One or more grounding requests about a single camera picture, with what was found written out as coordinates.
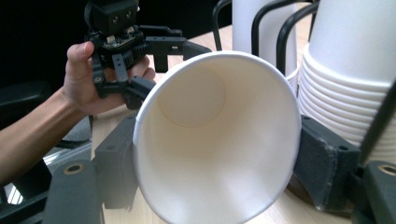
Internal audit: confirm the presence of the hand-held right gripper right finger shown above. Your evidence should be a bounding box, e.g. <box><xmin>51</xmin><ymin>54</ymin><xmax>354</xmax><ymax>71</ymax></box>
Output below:
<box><xmin>293</xmin><ymin>114</ymin><xmax>361</xmax><ymax>213</ymax></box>

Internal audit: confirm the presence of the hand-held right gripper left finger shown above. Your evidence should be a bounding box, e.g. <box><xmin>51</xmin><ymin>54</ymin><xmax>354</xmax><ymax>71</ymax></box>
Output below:
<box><xmin>92</xmin><ymin>113</ymin><xmax>141</xmax><ymax>211</ymax></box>

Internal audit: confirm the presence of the stack of white cups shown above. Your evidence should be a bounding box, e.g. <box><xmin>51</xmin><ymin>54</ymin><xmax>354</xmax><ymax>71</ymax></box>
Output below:
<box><xmin>232</xmin><ymin>0</ymin><xmax>301</xmax><ymax>96</ymax></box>
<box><xmin>297</xmin><ymin>0</ymin><xmax>396</xmax><ymax>166</ymax></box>

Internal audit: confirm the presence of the black wire cup holder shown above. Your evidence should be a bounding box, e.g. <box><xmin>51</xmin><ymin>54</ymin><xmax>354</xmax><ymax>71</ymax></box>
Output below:
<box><xmin>212</xmin><ymin>0</ymin><xmax>396</xmax><ymax>218</ymax></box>

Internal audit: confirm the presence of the white paper cup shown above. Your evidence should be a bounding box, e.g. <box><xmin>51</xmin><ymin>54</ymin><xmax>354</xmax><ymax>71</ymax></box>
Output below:
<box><xmin>132</xmin><ymin>50</ymin><xmax>303</xmax><ymax>224</ymax></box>

